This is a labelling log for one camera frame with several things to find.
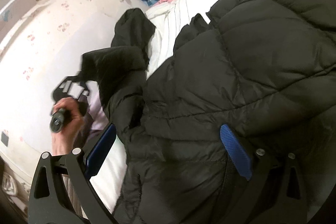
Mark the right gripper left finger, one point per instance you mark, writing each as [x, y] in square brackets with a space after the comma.
[62, 192]

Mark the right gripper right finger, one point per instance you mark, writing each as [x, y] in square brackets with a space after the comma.
[273, 190]

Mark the black puffer jacket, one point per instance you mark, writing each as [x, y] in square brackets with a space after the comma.
[264, 67]

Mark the person left hand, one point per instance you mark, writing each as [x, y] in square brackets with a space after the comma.
[63, 142]

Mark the purple lilac jacket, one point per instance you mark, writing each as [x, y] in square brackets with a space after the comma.
[95, 119]

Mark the black garment near headboard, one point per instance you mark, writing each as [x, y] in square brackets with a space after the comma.
[134, 29]

